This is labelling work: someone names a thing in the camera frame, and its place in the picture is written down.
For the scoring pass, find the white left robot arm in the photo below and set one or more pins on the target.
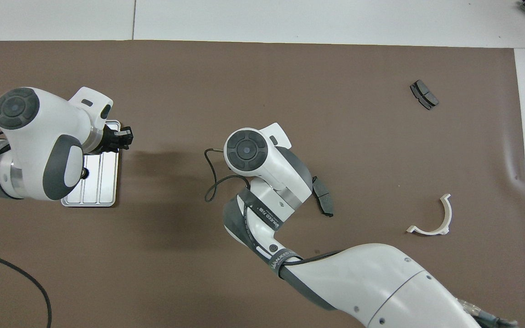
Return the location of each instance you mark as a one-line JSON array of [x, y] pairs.
[[30, 136]]

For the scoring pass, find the long grey brake pad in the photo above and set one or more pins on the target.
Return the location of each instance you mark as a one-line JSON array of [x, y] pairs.
[[326, 202]]

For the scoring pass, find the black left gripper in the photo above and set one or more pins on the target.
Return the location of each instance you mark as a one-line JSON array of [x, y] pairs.
[[108, 141]]

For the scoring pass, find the short grey brake pad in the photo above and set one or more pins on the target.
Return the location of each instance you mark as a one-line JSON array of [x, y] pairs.
[[424, 94]]

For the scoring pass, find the white semicircular clamp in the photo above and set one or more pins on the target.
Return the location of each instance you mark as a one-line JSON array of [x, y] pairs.
[[426, 231]]

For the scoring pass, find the brown table mat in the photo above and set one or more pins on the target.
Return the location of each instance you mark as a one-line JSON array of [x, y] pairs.
[[335, 91]]

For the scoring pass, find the silver metal tray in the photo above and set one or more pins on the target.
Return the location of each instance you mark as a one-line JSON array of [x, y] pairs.
[[103, 182]]

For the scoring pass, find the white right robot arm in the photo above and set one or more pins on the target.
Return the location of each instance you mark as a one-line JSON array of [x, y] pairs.
[[381, 282]]

